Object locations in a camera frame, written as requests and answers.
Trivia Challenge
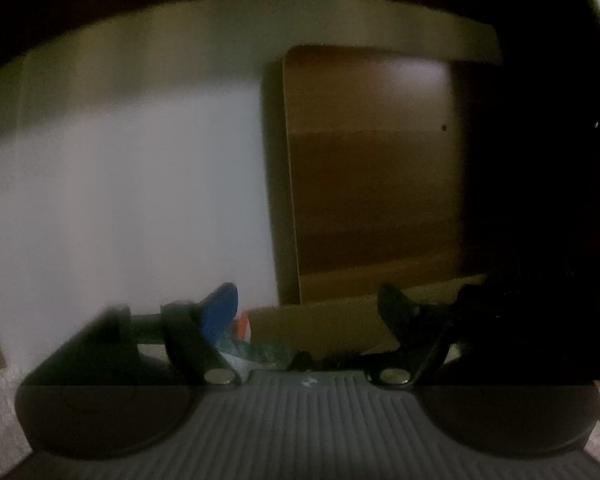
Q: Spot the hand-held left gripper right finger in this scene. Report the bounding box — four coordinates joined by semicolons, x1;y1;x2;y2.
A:
366;281;483;388

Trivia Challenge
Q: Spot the teal and white carton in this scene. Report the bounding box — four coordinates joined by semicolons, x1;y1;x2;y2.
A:
215;310;295;372

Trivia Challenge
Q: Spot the brown cardboard box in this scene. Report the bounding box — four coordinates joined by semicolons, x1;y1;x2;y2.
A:
250;44;487;359

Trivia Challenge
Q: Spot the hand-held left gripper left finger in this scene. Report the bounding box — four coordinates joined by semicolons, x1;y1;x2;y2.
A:
42;281;241;387

